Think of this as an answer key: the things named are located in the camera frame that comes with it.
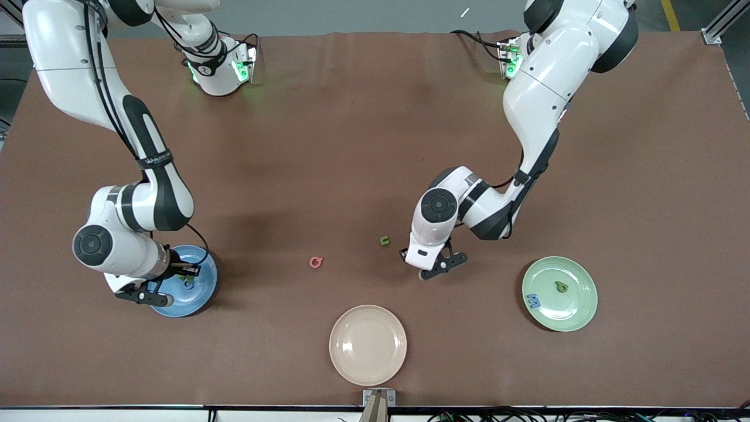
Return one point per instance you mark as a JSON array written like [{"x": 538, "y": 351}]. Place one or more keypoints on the beige plate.
[{"x": 368, "y": 346}]

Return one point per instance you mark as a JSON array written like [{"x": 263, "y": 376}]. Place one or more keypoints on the green plate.
[{"x": 562, "y": 313}]

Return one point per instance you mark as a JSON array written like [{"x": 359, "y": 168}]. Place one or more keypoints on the olive green letter a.
[{"x": 558, "y": 286}]

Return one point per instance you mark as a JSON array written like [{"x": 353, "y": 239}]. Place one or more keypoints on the blue letter m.
[{"x": 533, "y": 301}]

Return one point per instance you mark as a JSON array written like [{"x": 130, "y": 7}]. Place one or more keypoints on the green letter N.
[{"x": 187, "y": 282}]

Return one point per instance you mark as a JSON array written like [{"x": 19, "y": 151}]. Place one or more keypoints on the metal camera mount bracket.
[{"x": 378, "y": 398}]

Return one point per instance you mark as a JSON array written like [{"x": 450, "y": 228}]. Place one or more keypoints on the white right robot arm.
[{"x": 64, "y": 58}]

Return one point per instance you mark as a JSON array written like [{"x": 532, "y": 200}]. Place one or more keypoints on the pink letter Q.
[{"x": 312, "y": 263}]

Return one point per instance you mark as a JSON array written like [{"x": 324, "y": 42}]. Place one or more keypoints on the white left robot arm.
[{"x": 545, "y": 88}]

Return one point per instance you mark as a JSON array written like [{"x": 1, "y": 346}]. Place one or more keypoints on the aluminium frame profile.
[
  {"x": 9, "y": 40},
  {"x": 718, "y": 29}
]

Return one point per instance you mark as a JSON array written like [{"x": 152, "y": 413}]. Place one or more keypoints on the blue plate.
[{"x": 193, "y": 302}]

